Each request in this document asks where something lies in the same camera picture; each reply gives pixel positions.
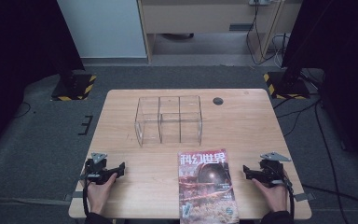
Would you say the clear acrylic desk organizer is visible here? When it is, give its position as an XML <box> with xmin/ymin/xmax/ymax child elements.
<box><xmin>133</xmin><ymin>94</ymin><xmax>204</xmax><ymax>148</ymax></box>

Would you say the red glossy magazine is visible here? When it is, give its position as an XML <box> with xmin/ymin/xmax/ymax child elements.
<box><xmin>177</xmin><ymin>147</ymin><xmax>241</xmax><ymax>224</ymax></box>

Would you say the thin black floor cable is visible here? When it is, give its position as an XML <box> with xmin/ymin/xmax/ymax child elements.
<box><xmin>13</xmin><ymin>101</ymin><xmax>32</xmax><ymax>119</ymax></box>

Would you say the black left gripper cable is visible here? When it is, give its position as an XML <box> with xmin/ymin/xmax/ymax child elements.
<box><xmin>81</xmin><ymin>179</ymin><xmax>91</xmax><ymax>217</ymax></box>

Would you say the black curtain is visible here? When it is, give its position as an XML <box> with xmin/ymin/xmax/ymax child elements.
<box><xmin>281</xmin><ymin>0</ymin><xmax>358</xmax><ymax>180</ymax></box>
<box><xmin>0</xmin><ymin>0</ymin><xmax>86</xmax><ymax>162</ymax></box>

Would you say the black yellow striped stand base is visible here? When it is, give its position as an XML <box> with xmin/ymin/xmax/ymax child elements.
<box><xmin>263</xmin><ymin>71</ymin><xmax>310</xmax><ymax>101</ymax></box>
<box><xmin>50</xmin><ymin>73</ymin><xmax>98</xmax><ymax>102</ymax></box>

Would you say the person's left hand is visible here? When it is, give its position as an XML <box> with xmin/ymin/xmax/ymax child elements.
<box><xmin>86</xmin><ymin>173</ymin><xmax>118</xmax><ymax>216</ymax></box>

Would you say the white cabinet panel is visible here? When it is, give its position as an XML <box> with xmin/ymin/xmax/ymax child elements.
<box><xmin>56</xmin><ymin>0</ymin><xmax>148</xmax><ymax>60</ymax></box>

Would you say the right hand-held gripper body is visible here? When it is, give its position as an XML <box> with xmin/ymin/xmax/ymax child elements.
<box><xmin>258</xmin><ymin>151</ymin><xmax>293</xmax><ymax>188</ymax></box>

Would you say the white power strip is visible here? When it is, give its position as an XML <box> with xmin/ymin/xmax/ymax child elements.
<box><xmin>248</xmin><ymin>0</ymin><xmax>273</xmax><ymax>7</ymax></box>

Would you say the grey metal table bracket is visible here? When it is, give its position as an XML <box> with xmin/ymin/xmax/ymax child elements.
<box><xmin>293</xmin><ymin>191</ymin><xmax>317</xmax><ymax>203</ymax></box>
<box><xmin>63</xmin><ymin>190</ymin><xmax>85</xmax><ymax>202</ymax></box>

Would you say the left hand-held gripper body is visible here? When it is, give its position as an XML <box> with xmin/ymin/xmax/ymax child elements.
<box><xmin>79</xmin><ymin>151</ymin><xmax>117</xmax><ymax>186</ymax></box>

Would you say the person's right hand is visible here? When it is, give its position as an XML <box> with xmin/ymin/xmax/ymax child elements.
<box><xmin>251</xmin><ymin>178</ymin><xmax>289</xmax><ymax>214</ymax></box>

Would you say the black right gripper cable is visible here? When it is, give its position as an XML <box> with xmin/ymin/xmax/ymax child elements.
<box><xmin>282</xmin><ymin>174</ymin><xmax>296</xmax><ymax>218</ymax></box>

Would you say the light wooden desk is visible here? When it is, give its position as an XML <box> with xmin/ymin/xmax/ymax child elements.
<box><xmin>136</xmin><ymin>0</ymin><xmax>303</xmax><ymax>64</ymax></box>

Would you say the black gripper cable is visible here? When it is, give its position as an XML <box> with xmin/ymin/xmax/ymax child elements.
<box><xmin>282</xmin><ymin>174</ymin><xmax>296</xmax><ymax>218</ymax></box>
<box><xmin>81</xmin><ymin>179</ymin><xmax>91</xmax><ymax>217</ymax></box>

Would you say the black hanging cable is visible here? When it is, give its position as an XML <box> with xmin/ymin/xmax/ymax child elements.
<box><xmin>245</xmin><ymin>0</ymin><xmax>290</xmax><ymax>67</ymax></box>

